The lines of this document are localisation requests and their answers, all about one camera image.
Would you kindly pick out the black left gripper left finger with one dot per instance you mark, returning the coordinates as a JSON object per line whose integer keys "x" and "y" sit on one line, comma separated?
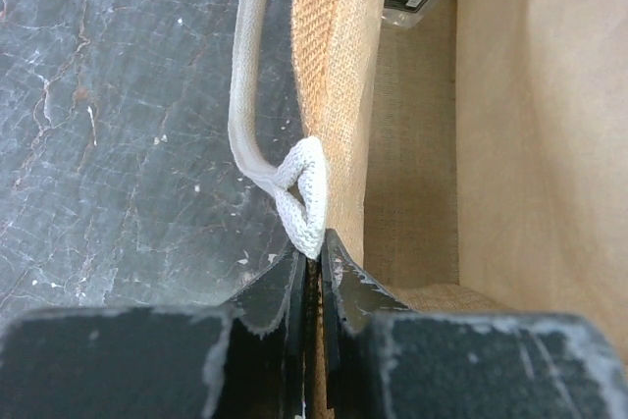
{"x": 240, "y": 359}

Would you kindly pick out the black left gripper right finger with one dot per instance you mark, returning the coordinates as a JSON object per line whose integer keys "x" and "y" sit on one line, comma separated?
{"x": 387, "y": 360}

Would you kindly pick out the brown canvas tote bag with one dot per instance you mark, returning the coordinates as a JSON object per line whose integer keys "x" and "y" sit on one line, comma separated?
{"x": 485, "y": 153}

